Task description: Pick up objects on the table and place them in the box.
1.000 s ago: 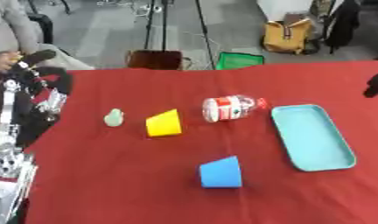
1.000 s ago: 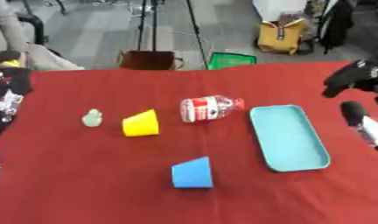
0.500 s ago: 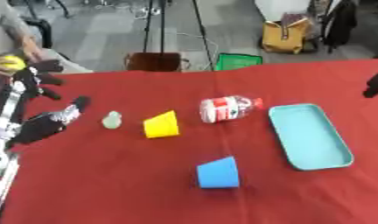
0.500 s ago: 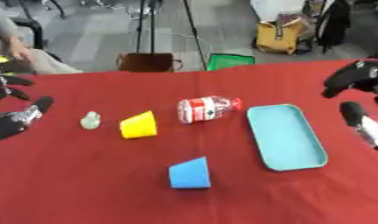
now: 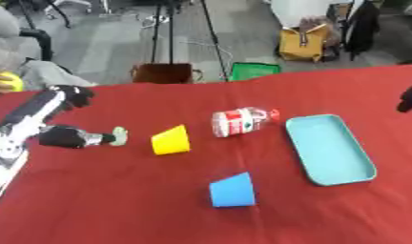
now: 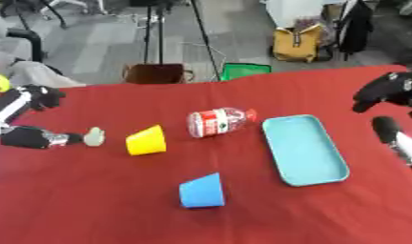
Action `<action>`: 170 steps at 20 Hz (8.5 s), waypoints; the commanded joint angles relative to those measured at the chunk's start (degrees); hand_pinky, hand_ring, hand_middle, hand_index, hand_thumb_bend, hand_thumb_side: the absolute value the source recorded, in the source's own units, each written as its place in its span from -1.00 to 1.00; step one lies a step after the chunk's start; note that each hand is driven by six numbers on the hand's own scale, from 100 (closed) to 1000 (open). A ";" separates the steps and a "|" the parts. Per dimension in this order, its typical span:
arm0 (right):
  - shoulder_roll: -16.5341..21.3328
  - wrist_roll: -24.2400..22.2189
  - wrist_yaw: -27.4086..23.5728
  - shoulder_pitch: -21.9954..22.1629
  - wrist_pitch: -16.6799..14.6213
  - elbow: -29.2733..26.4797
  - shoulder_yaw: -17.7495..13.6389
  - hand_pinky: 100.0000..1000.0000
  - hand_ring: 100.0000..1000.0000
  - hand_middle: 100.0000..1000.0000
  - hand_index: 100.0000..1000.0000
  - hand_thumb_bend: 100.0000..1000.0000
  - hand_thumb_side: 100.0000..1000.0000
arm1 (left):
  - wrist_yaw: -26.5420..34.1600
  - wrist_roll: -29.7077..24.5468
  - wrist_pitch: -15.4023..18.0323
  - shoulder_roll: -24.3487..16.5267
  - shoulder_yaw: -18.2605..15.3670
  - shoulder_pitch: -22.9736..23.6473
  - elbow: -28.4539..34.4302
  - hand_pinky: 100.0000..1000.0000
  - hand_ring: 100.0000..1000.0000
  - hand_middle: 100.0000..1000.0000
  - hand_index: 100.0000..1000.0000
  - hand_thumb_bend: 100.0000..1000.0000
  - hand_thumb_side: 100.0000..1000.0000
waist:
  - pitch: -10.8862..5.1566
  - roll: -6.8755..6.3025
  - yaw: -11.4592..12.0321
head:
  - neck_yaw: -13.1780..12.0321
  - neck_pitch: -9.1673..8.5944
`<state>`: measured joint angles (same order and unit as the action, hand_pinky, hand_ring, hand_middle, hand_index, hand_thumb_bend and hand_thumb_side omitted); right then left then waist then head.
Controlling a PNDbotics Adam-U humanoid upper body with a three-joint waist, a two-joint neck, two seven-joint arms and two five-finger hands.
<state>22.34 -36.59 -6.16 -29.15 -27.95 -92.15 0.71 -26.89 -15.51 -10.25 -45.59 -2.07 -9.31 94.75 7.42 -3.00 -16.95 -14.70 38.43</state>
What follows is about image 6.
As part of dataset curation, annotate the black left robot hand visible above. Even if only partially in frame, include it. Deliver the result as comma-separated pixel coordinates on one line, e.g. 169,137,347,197
0,84,86,150

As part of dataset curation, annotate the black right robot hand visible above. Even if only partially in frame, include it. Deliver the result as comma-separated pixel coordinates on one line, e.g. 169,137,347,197
351,71,412,173

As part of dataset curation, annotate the small grey-green object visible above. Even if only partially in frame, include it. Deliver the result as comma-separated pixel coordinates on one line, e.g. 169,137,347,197
82,126,108,148

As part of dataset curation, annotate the black hanging coat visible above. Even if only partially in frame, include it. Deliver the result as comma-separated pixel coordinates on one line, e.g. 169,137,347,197
334,0,377,61

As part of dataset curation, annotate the black office chair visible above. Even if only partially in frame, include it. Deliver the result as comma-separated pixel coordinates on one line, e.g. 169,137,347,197
0,0,70,63

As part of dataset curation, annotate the yellow backpack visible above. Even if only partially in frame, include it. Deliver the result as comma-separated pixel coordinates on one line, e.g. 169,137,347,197
271,23,326,63

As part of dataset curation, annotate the light blue rectangular tray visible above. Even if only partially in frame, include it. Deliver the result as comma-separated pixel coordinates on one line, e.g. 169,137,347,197
260,113,352,188

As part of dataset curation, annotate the yellow plastic cup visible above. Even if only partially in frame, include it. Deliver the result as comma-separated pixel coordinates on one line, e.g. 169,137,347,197
124,124,168,156

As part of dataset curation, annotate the brown chair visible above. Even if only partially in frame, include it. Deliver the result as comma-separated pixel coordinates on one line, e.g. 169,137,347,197
120,63,196,85

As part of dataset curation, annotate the green bin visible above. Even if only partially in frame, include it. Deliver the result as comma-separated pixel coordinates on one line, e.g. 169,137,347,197
219,62,273,82

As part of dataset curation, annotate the black tripod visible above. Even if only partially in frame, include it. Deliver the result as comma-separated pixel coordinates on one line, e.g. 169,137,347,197
140,0,223,81

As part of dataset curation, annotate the clear bottle with red label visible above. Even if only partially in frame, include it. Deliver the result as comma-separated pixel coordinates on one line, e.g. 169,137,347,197
186,107,259,139

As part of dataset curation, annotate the blue plastic cup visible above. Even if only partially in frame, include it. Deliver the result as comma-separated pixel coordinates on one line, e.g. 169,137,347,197
177,172,226,210

